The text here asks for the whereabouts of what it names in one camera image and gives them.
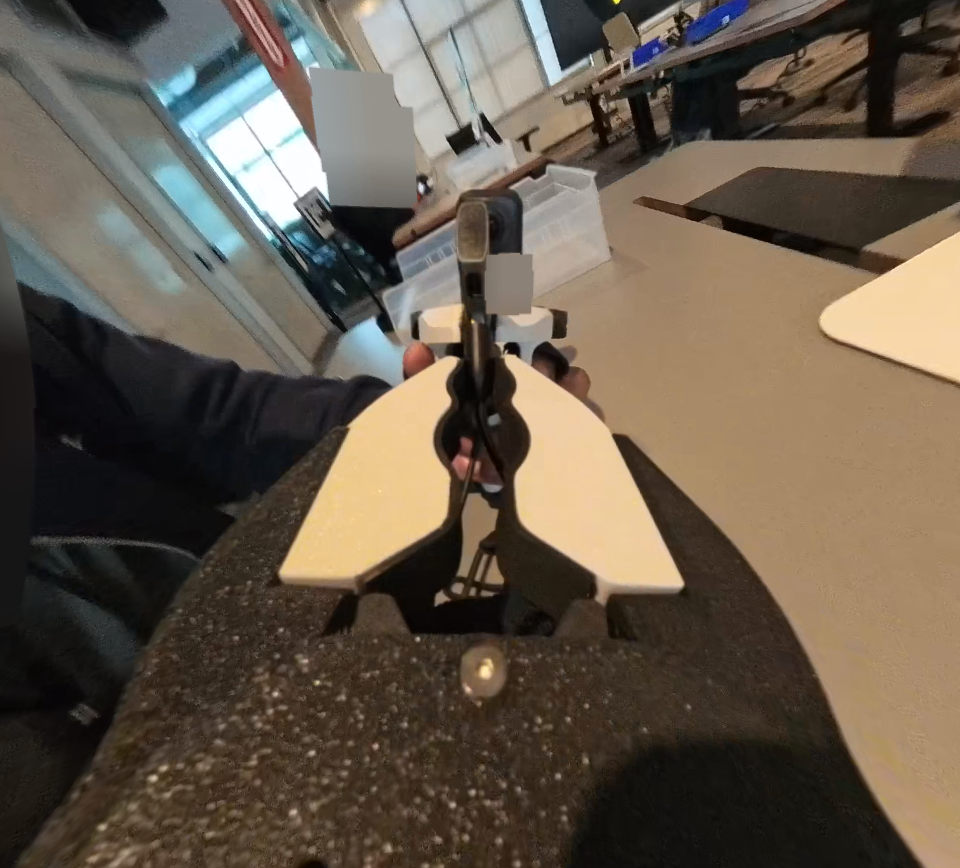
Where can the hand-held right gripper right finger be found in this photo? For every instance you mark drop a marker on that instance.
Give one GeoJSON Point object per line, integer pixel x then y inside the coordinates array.
{"type": "Point", "coordinates": [593, 493]}

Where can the clear plastic bin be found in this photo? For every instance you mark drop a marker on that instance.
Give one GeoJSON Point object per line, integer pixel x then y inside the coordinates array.
{"type": "Point", "coordinates": [555, 231]}

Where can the person's torso in dark jacket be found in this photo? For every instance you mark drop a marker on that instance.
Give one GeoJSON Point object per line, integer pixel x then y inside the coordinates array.
{"type": "Point", "coordinates": [75, 613]}

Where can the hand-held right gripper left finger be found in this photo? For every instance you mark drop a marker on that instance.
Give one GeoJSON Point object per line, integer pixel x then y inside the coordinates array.
{"type": "Point", "coordinates": [375, 493]}

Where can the black desk mat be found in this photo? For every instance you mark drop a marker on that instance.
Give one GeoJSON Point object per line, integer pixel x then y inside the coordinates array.
{"type": "Point", "coordinates": [840, 201]}

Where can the person's left hand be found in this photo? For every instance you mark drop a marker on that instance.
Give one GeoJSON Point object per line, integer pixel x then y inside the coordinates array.
{"type": "Point", "coordinates": [567, 376]}

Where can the white stand with clear arms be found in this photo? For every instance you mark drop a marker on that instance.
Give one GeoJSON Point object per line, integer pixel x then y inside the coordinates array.
{"type": "Point", "coordinates": [908, 313]}

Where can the person's left forearm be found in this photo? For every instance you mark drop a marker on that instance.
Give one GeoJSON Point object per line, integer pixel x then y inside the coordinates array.
{"type": "Point", "coordinates": [195, 403]}

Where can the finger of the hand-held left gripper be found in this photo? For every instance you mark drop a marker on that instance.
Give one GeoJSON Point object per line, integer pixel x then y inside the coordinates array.
{"type": "Point", "coordinates": [522, 328]}
{"type": "Point", "coordinates": [438, 325]}

